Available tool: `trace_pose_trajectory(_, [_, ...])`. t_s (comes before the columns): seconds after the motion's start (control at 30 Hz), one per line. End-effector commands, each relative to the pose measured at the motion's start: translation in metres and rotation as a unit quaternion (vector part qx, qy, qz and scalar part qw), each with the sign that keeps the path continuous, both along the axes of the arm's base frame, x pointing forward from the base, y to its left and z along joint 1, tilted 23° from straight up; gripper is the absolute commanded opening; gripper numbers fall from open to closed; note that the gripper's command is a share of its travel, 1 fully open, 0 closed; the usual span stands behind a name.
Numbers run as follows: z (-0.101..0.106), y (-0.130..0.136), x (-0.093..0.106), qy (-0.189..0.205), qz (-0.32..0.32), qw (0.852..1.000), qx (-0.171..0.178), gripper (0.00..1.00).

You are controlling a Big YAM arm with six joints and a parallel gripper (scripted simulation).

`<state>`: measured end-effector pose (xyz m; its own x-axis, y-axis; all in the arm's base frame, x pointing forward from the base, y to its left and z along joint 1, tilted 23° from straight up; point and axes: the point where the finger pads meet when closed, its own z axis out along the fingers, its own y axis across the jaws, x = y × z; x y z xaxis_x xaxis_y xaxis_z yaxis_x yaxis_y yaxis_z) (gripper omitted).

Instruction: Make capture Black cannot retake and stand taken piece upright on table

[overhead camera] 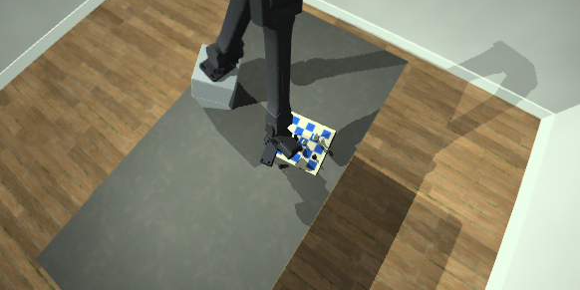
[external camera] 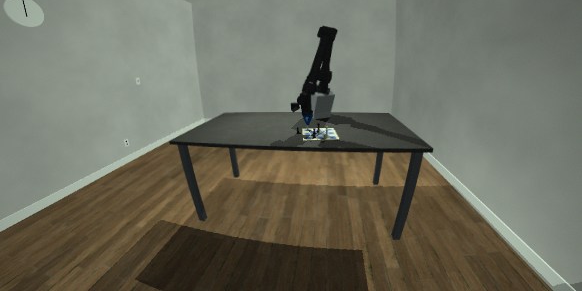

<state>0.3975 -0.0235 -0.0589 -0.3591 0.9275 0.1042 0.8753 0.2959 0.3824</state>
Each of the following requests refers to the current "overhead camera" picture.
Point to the blue and cream chessboard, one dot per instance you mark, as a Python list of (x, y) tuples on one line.
[(305, 129)]

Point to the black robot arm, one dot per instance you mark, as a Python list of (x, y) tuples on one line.
[(277, 42)]

